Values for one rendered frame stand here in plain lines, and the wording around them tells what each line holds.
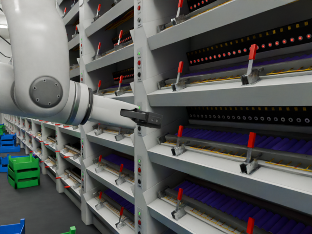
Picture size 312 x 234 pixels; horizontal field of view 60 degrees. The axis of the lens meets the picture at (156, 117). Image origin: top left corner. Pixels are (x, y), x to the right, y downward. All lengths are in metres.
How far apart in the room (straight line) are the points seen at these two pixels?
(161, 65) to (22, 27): 0.64
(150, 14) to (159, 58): 0.16
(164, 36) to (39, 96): 0.57
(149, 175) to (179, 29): 0.51
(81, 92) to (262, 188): 0.41
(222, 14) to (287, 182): 0.41
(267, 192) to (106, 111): 0.37
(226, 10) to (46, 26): 0.42
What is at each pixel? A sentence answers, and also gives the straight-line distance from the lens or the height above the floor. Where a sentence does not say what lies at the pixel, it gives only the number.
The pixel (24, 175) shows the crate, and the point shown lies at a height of 0.11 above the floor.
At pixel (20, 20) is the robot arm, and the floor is 0.81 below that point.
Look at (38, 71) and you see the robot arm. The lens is 0.42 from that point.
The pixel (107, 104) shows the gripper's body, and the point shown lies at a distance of 0.52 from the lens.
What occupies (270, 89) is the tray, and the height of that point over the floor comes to 0.72.
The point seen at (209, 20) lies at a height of 0.91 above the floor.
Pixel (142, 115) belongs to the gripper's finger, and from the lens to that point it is 0.53.
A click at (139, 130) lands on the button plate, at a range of 1.00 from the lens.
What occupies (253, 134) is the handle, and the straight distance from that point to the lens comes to 0.65.
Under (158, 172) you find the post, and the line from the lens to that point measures 1.01.
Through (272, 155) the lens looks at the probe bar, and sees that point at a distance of 0.67.
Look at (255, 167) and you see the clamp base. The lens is 0.66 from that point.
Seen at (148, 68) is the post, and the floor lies 0.83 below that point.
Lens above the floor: 0.69
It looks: 2 degrees down
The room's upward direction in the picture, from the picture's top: straight up
